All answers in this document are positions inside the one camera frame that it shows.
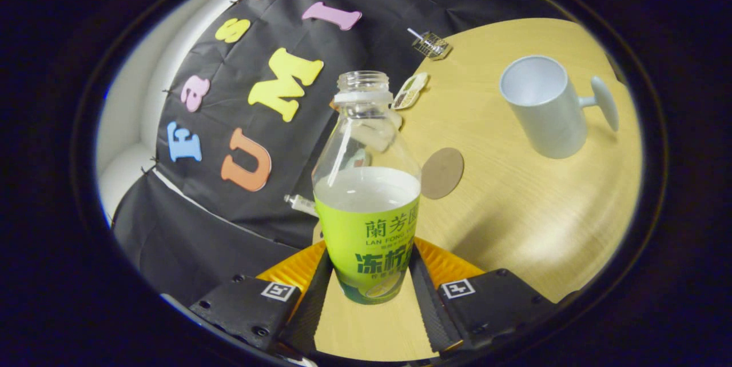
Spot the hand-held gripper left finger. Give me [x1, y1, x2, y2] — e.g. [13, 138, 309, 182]
[189, 240, 334, 356]

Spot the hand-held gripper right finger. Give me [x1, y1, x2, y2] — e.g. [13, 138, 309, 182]
[407, 237, 564, 356]

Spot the green label juice bottle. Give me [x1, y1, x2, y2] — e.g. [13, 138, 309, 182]
[312, 70, 422, 305]

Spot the round brown coaster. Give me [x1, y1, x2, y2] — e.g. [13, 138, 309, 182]
[421, 147, 465, 200]

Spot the white cup with handle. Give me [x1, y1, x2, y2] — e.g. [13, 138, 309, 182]
[499, 55, 620, 159]

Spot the small white green capped bottle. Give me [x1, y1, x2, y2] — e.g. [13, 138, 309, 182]
[284, 194, 319, 218]

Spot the wooden table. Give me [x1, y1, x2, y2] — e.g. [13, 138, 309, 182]
[312, 17, 642, 362]

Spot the white compartment food tray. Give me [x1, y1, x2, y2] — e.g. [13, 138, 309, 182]
[392, 72, 429, 110]

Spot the wire mesh holder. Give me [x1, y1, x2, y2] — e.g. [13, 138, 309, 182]
[412, 31, 451, 61]

